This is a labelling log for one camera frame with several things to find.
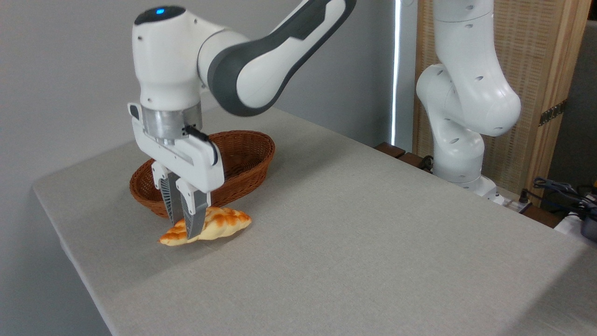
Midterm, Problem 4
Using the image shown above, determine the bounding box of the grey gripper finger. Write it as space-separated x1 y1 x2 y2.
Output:
175 179 212 239
151 162 180 225

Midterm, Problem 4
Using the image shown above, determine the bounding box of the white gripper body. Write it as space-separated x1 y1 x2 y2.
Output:
128 103 224 193

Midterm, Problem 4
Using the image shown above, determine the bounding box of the braided golden bread loaf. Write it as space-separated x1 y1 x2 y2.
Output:
159 206 252 246

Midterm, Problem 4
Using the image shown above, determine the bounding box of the brown wicker oval basket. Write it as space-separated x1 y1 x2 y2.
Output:
130 131 276 219

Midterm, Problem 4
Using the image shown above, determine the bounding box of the grey linen tablecloth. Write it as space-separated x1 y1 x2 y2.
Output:
33 99 597 336

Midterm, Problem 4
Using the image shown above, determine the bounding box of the wooden woven folding screen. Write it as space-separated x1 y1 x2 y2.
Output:
413 0 592 206

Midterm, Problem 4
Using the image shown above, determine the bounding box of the metal screen hinge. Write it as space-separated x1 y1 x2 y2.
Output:
539 99 568 126

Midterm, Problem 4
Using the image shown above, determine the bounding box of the dark grey round container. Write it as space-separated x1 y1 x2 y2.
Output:
581 212 597 242

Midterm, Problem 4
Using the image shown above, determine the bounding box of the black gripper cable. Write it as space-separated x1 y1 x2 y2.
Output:
183 124 219 166

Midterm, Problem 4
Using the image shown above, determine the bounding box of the bundle of dark cables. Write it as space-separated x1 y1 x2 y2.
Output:
520 177 597 213

